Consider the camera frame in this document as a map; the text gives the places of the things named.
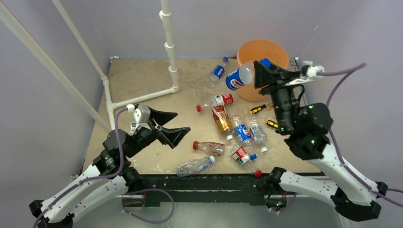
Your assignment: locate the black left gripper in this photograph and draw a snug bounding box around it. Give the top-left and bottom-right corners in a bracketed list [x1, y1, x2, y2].
[125, 106, 190, 158]

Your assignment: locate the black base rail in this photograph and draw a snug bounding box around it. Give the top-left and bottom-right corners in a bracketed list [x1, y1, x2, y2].
[143, 174, 283, 207]

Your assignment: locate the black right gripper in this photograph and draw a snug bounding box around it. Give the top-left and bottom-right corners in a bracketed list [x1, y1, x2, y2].
[254, 59, 303, 133]

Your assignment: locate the red cap clear bottle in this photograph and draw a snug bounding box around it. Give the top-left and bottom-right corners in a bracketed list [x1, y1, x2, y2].
[192, 141, 226, 157]

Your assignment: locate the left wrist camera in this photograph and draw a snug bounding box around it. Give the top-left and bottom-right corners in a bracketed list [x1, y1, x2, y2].
[126, 104, 151, 125]

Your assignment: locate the purple loop cable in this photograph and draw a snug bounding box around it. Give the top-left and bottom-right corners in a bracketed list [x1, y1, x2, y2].
[122, 188, 175, 224]

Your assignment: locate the orange plastic bin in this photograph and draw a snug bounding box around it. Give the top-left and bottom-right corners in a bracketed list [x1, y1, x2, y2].
[237, 38, 289, 103]

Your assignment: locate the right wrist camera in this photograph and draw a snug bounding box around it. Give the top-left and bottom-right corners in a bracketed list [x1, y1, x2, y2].
[301, 61, 325, 78]

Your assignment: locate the small blue Pepsi bottle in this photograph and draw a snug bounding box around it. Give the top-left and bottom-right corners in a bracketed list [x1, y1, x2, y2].
[231, 114, 252, 146]

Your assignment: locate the crushed white cap bottle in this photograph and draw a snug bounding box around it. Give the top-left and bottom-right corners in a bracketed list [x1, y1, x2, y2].
[246, 115, 268, 153]

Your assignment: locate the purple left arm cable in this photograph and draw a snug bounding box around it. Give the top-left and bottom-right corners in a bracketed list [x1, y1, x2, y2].
[32, 108, 128, 228]

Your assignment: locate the large Pepsi bottle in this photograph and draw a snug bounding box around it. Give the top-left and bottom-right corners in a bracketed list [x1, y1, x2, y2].
[224, 60, 255, 91]

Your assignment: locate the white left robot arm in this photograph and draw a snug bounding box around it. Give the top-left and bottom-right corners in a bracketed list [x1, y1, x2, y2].
[29, 104, 191, 228]

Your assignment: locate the clear white cap bottle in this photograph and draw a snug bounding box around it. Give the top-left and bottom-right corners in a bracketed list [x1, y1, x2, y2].
[177, 156, 216, 178]

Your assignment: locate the gold red drink bottle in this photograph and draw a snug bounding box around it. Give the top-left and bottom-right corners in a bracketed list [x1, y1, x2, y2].
[212, 105, 233, 141]

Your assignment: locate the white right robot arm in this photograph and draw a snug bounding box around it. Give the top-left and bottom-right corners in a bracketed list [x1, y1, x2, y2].
[253, 61, 388, 222]

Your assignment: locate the red label water bottle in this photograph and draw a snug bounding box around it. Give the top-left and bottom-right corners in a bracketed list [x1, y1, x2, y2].
[196, 94, 234, 112]

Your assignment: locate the white PVC pipe frame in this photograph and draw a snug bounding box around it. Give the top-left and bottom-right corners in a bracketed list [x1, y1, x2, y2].
[0, 0, 180, 132]

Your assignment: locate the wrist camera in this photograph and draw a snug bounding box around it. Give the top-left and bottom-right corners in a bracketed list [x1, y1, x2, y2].
[301, 61, 325, 78]
[126, 104, 151, 125]

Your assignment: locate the red blue label bottle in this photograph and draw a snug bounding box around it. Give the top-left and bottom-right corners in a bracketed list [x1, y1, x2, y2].
[231, 144, 262, 178]

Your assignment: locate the far blue Pepsi bottle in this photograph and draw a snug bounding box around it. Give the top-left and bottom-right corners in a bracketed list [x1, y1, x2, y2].
[210, 57, 229, 82]

